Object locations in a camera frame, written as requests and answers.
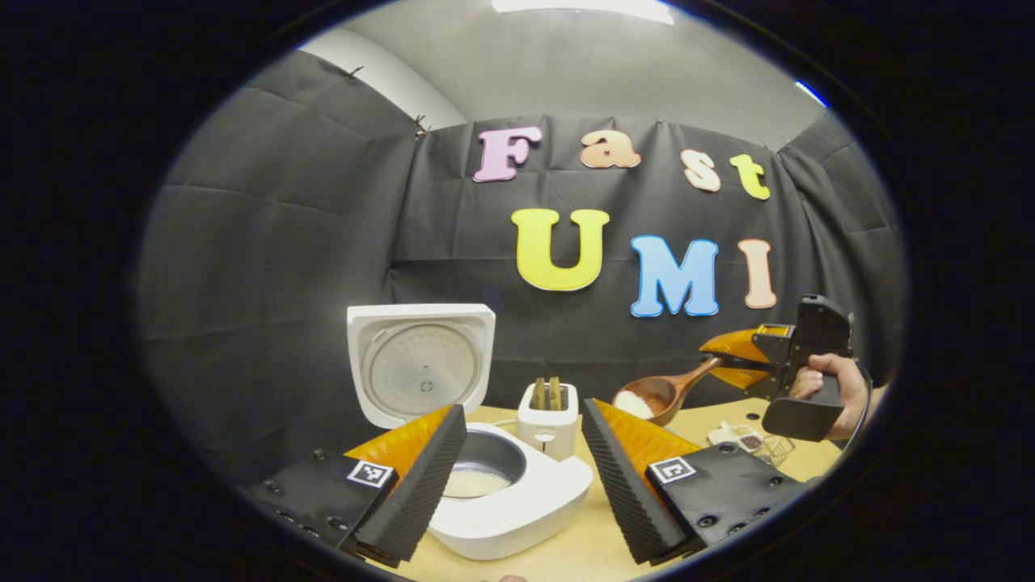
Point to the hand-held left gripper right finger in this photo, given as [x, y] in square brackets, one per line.
[631, 501]

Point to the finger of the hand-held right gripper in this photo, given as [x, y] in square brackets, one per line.
[752, 343]
[748, 378]

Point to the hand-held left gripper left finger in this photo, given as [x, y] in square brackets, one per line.
[404, 517]

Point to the brown wooden spoon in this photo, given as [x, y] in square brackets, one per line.
[683, 384]

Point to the white rice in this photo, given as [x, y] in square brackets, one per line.
[633, 404]
[477, 483]

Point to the white rice cooker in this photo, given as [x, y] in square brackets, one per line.
[420, 364]

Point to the white divided dish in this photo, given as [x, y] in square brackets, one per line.
[728, 436]

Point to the dark red beans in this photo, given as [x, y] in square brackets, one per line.
[752, 442]

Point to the white toaster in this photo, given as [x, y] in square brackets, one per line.
[548, 432]

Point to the brown bread slice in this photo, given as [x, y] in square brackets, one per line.
[555, 393]
[538, 394]

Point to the black backdrop cloth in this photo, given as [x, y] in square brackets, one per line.
[283, 242]

